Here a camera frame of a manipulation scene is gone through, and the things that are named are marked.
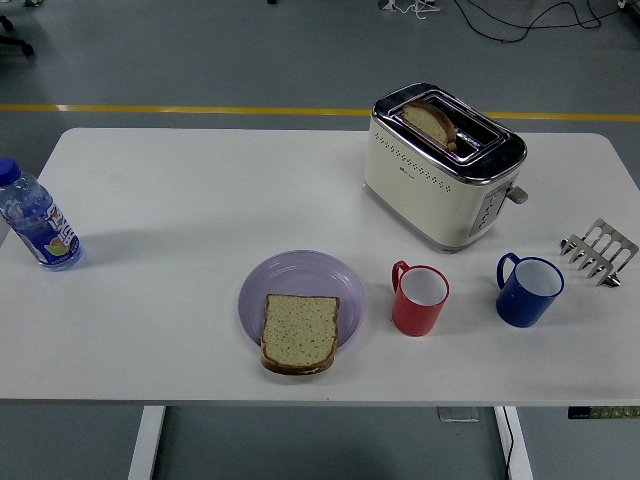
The white table leg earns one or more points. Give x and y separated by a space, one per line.
147 445
522 445

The yellow floor tape line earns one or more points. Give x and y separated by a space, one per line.
150 108

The purple plate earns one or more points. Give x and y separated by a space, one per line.
300 272

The red enamel cup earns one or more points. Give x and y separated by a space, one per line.
412 317

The rounded upright bread slice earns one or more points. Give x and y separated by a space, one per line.
427 122

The black office chair base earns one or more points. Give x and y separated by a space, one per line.
22 44

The black table control panel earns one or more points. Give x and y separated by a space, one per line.
605 413

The blue capped drink bottle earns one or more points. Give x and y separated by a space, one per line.
42 225

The silver metal toast rack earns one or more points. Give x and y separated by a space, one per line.
595 252

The cream chrome toaster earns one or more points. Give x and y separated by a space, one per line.
425 205

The grey under-table bracket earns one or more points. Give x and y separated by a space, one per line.
457 415

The flat square bread slice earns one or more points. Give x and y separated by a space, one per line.
300 332

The blue enamel cup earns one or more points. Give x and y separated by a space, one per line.
522 310

